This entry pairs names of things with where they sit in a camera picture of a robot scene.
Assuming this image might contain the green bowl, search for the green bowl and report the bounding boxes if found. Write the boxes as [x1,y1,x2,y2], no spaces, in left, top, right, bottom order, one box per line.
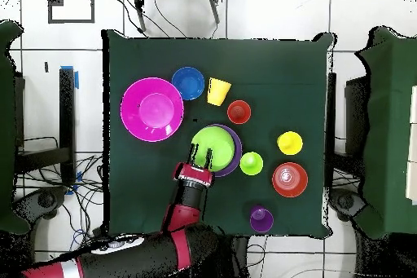
[190,126,236,173]

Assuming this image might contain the pink bowl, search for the pink bowl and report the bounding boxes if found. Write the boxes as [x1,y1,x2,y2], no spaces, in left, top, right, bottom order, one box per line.
[120,77,185,143]

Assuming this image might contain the purple bowl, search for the purple bowl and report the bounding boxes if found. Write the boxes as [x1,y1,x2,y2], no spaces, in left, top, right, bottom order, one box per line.
[208,123,244,179]

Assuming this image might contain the green cup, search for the green cup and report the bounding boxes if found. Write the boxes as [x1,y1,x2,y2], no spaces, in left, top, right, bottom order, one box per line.
[239,151,265,177]

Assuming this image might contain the orange cup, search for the orange cup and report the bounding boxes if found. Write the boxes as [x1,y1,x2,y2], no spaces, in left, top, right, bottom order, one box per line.
[226,99,252,126]

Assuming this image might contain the yellow ribbed cup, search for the yellow ribbed cup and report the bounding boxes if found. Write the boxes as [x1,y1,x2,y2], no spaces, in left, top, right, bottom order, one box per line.
[206,77,233,108]

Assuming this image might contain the blue bowl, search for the blue bowl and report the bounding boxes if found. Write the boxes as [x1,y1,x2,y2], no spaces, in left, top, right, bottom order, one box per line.
[171,66,206,102]

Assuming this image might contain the purple cup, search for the purple cup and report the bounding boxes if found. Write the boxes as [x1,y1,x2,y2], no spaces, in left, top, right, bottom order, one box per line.
[249,205,275,234]

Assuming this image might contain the tall yellow cup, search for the tall yellow cup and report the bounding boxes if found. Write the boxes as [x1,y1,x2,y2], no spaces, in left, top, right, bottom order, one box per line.
[276,130,304,157]

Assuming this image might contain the orange bowl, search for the orange bowl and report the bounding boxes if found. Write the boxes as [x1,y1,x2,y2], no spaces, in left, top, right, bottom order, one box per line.
[271,161,309,199]

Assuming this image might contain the dark green tablecloth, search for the dark green tablecloth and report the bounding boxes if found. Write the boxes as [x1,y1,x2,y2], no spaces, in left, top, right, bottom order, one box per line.
[101,29,336,238]

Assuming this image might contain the black metal stand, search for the black metal stand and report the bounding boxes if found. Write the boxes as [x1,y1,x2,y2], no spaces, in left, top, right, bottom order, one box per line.
[14,67,77,188]

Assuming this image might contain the blue tape strip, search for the blue tape strip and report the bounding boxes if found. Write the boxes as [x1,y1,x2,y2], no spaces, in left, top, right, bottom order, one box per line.
[59,64,80,90]

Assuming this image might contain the neighbouring green-clothed table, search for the neighbouring green-clothed table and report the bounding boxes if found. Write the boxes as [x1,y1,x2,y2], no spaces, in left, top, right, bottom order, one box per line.
[353,25,417,240]
[0,20,32,236]

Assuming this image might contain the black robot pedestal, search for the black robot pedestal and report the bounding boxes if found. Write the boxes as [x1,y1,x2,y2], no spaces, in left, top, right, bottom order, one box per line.
[224,235,250,278]

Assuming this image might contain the grey robot pedestal leg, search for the grey robot pedestal leg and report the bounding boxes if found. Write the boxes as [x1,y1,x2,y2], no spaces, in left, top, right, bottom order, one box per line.
[14,186,68,222]
[327,189,367,223]

